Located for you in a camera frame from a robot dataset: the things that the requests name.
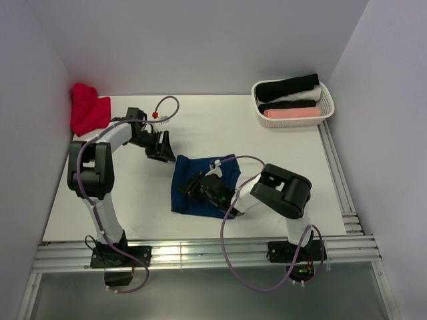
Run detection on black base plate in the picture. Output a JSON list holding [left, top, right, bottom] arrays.
[[89, 245, 152, 269], [266, 239, 328, 263]]

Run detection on blue Mickey Mouse t-shirt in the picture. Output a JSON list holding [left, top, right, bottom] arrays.
[[171, 154, 241, 219]]

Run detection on white rolled shirt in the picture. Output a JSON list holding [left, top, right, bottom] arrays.
[[273, 86, 322, 102]]

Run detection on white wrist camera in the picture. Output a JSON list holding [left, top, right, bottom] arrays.
[[152, 112, 170, 125], [205, 159, 223, 178]]

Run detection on aluminium rail frame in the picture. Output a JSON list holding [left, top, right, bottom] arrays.
[[17, 122, 401, 319]]

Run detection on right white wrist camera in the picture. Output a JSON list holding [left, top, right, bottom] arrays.
[[205, 159, 223, 178]]

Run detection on top black rolled shirt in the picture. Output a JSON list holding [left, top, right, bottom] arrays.
[[254, 73, 320, 103]]

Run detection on red t-shirt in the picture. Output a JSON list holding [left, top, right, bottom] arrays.
[[71, 83, 111, 137]]

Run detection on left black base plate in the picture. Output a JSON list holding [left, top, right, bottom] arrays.
[[89, 245, 152, 269]]

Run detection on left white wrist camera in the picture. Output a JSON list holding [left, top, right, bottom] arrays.
[[152, 112, 170, 125]]

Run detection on black rolled shirt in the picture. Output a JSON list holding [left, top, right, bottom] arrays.
[[258, 100, 317, 114], [254, 73, 320, 103]]

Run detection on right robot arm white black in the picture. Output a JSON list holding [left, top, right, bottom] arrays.
[[172, 158, 313, 260]]

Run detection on white plastic basket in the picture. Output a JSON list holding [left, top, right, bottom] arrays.
[[251, 79, 335, 128]]

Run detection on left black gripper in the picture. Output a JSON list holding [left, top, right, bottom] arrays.
[[128, 130, 176, 163]]

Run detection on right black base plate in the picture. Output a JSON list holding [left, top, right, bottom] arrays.
[[266, 239, 328, 263]]

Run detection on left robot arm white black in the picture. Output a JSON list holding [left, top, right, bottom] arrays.
[[67, 108, 176, 266]]

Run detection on pink rolled shirt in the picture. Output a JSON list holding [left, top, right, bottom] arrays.
[[263, 107, 322, 119]]

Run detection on lower black rolled shirt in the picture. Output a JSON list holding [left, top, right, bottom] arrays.
[[258, 100, 317, 114]]

